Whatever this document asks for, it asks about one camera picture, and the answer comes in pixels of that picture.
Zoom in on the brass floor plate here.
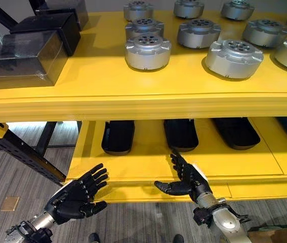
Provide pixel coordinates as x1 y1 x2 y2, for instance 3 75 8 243
1 196 20 212

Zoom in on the yellow shelf unit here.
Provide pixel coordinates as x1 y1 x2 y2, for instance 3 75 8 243
0 10 287 204

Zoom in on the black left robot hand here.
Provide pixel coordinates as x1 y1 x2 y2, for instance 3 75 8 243
44 163 109 225

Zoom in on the black perforated shelf upright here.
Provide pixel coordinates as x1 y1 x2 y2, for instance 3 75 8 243
0 123 67 183

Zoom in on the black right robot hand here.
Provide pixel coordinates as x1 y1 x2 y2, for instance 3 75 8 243
154 150 213 203

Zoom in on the brown cardboard box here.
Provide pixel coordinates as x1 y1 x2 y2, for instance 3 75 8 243
248 224 287 243

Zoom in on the black box wrapped in film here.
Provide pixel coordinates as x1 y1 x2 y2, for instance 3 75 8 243
33 0 90 31
0 29 69 90
9 12 81 57

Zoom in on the dark left robot foot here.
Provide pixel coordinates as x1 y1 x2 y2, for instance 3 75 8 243
88 232 101 243

